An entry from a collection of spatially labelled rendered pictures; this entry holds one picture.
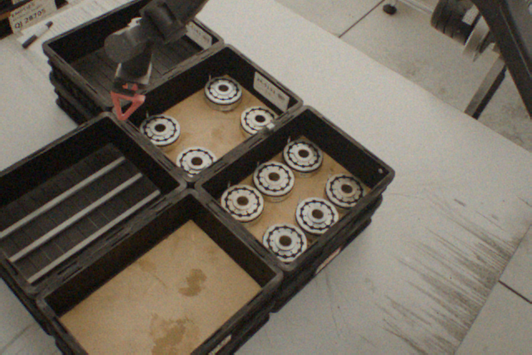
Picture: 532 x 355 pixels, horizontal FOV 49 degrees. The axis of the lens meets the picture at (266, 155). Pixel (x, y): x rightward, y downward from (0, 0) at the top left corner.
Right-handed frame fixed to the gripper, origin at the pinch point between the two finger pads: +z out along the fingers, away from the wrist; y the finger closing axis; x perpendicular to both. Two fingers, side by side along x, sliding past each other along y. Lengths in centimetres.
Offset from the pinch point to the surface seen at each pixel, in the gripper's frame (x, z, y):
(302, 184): -46.8, 11.4, 3.1
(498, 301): -154, 65, 34
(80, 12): 21, 19, 80
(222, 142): -26.3, 12.9, 14.9
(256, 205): -34.9, 13.9, -6.5
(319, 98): -58, 9, 48
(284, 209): -42.6, 14.8, -4.5
